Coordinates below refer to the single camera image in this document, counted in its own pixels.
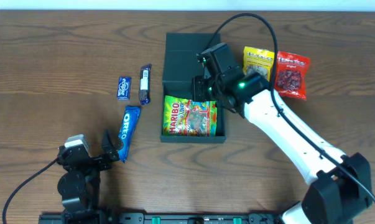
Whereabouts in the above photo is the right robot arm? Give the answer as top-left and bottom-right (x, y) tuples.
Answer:
(192, 43), (373, 223)

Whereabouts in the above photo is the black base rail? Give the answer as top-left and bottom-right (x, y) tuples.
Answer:
(38, 213), (283, 224)

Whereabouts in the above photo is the small blue Eclipse gum box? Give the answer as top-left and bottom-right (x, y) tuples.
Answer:
(116, 77), (131, 101)

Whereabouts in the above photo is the Haribo gummy worms bag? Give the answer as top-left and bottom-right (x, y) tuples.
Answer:
(163, 95), (218, 137)

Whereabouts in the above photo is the red snack bag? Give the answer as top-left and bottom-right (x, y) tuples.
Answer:
(274, 51), (310, 100)

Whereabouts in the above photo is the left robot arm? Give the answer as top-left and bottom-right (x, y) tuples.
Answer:
(57, 131), (119, 223)

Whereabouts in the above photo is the dark blue chocolate bar wrapper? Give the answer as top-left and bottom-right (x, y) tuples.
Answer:
(139, 64), (151, 105)

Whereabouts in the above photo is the yellow snack bag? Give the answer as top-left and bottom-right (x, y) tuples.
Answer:
(243, 46), (274, 81)

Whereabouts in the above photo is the blue Oreo cookie pack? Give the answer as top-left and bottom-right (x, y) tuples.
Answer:
(118, 106), (141, 162)

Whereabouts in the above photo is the dark green open box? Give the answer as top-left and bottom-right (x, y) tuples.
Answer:
(160, 32), (226, 144)

